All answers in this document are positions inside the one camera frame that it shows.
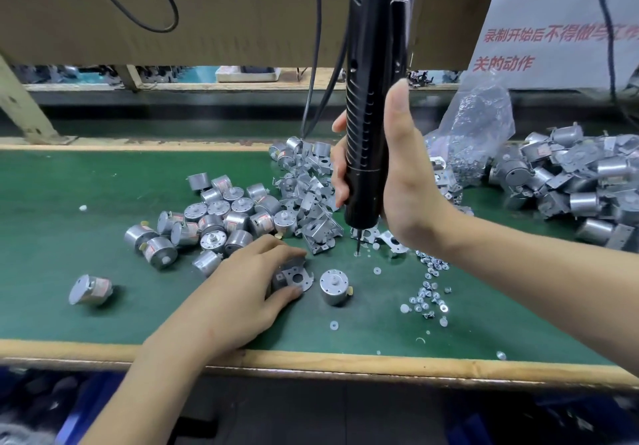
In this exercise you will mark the green bench mat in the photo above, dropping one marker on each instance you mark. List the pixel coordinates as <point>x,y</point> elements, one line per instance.
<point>40,260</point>

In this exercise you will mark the person's left hand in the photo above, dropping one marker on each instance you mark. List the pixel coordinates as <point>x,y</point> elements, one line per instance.
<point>235,295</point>

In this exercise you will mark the blue plastic bin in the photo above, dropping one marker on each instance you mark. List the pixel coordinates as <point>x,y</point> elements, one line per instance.
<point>75,405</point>

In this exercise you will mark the silver metal bracket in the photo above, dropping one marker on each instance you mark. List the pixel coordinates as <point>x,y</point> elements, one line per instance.
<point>295,278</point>

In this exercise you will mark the pile of metal brackets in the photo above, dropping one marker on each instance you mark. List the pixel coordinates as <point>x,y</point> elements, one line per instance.
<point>309,185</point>

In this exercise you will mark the person's left forearm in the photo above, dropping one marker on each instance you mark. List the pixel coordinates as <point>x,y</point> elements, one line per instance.
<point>145,395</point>

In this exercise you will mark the scatter of small silver screws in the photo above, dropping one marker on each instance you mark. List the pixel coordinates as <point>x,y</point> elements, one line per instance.
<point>429,290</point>

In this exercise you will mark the brown back panel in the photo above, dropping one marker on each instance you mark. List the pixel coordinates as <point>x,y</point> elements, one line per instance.
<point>200,15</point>

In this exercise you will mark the white paper sign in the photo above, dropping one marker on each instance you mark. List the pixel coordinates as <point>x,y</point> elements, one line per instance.
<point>569,25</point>

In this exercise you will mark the dark blue crate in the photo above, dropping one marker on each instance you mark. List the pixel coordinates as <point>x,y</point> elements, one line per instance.
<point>549,420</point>

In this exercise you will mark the small clear plastic bag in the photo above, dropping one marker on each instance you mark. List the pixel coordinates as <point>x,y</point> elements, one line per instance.
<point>474,120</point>

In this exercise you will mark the black electric screwdriver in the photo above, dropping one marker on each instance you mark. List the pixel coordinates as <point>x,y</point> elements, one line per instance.
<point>374,50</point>

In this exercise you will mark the heap of grey binned motors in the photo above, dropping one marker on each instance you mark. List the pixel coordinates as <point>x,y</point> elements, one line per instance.
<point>25,410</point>

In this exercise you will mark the slanted wooden post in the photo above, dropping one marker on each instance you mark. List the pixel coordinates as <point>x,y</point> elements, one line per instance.
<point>25,105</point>

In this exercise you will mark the pile of silver motors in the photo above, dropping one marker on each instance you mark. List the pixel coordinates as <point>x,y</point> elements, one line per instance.
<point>210,220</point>

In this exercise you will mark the silver round motor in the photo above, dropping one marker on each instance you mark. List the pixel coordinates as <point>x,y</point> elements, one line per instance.
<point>335,286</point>

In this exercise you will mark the pile of assembled motors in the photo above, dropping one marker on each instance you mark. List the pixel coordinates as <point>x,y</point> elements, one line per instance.
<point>574,175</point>

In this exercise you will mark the person's right hand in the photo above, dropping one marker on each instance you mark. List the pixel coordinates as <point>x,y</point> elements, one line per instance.
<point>409,185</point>

